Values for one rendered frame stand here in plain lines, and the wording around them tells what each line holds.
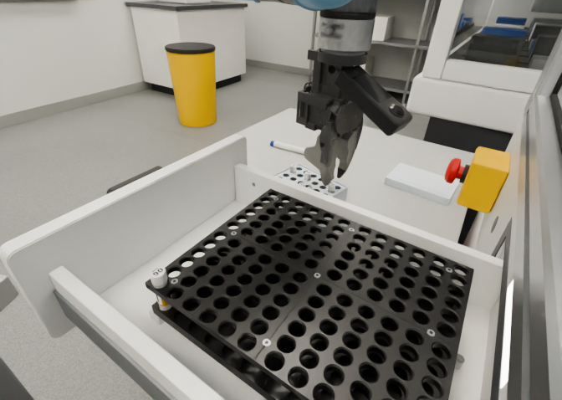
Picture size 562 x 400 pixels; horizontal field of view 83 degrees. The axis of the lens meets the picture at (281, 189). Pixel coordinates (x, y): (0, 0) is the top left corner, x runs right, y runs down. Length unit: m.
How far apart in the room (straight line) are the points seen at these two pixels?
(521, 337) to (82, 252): 0.33
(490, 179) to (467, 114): 0.52
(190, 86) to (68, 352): 2.09
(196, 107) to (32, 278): 2.67
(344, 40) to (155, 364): 0.41
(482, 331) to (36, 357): 1.37
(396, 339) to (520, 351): 0.08
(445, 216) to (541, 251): 0.43
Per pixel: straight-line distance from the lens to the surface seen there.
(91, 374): 1.37
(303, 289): 0.27
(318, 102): 0.50
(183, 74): 2.87
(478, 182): 0.52
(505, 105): 1.01
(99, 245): 0.35
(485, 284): 0.38
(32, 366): 1.48
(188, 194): 0.40
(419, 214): 0.64
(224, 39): 4.14
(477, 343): 0.37
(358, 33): 0.47
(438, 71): 1.00
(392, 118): 0.46
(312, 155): 0.54
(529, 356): 0.21
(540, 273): 0.22
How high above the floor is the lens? 1.11
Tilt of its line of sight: 33 degrees down
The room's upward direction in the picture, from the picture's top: 2 degrees clockwise
